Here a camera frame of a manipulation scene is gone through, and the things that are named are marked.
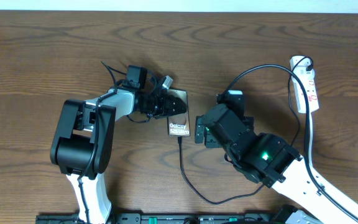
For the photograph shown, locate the black charger cable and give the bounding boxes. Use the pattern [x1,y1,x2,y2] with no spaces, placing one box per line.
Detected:
[177,55,315,205]

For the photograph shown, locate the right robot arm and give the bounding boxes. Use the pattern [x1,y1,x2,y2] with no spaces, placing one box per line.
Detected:
[195,104,358,223]

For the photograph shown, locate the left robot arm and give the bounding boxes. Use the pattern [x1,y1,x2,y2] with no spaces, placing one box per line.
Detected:
[50,89,188,223]

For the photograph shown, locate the white power strip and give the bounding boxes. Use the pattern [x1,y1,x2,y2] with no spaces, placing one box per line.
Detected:
[290,55,319,114]

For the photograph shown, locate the white power strip cord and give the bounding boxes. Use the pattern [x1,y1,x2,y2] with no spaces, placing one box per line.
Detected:
[306,112,314,166]

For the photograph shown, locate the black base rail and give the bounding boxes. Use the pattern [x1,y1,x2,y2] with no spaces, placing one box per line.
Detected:
[35,212,323,224]

